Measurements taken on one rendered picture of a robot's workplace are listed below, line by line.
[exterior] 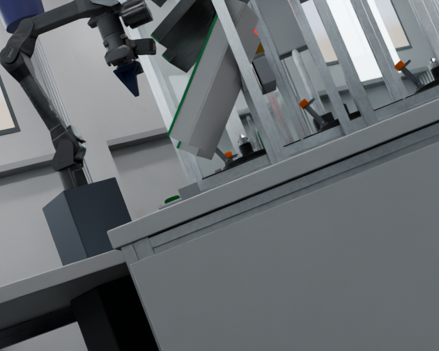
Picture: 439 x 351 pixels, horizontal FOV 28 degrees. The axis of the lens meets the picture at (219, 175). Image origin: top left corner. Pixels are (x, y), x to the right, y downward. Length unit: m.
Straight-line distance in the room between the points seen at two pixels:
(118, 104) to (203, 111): 7.87
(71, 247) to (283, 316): 0.83
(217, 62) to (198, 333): 0.54
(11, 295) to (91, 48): 8.18
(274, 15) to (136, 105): 6.48
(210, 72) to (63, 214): 0.58
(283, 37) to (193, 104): 1.57
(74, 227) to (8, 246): 6.53
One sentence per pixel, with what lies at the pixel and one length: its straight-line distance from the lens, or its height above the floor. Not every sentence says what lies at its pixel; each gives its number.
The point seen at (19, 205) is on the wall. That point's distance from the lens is 8.66.
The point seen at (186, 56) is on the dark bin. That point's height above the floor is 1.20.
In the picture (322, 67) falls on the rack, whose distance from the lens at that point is 1.91.
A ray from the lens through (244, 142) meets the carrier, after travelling 2.08.
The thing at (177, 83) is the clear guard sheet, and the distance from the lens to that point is 3.50.
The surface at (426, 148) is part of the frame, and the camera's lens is 1.35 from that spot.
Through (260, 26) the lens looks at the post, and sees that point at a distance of 2.33.
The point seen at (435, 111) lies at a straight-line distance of 1.36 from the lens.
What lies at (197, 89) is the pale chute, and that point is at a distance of 1.62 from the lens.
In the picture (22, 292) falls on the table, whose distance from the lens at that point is 1.55.
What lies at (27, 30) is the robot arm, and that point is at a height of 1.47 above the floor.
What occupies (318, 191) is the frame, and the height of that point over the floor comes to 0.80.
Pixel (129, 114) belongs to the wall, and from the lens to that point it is 9.50.
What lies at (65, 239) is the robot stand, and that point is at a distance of 2.06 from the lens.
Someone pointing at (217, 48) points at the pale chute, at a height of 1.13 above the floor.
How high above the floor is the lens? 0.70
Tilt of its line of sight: 8 degrees up
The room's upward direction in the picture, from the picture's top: 22 degrees counter-clockwise
